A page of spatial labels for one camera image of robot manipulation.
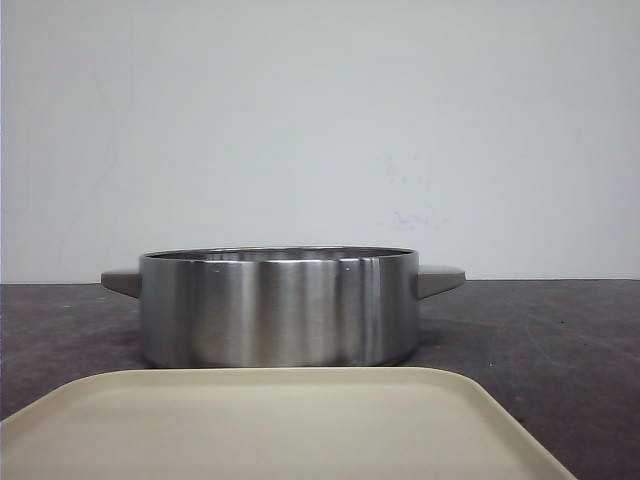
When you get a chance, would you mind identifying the stainless steel steamer pot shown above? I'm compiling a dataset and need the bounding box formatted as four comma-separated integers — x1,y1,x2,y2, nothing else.
101,246,466,368

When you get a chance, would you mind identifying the cream plastic tray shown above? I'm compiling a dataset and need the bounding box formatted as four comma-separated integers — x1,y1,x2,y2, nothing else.
1,367,570,479

